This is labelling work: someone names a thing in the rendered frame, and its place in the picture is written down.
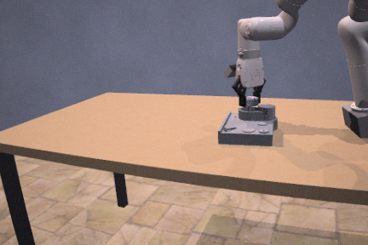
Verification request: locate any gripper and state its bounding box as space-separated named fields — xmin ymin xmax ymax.
xmin=232 ymin=57 xmax=266 ymax=107

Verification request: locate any grey metal bolt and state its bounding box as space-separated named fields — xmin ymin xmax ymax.
xmin=223 ymin=127 xmax=236 ymax=132

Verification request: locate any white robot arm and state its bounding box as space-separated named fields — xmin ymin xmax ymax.
xmin=237 ymin=0 xmax=368 ymax=112

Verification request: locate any silver gear with yellow arrow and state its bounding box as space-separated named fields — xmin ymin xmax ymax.
xmin=246 ymin=96 xmax=259 ymax=106

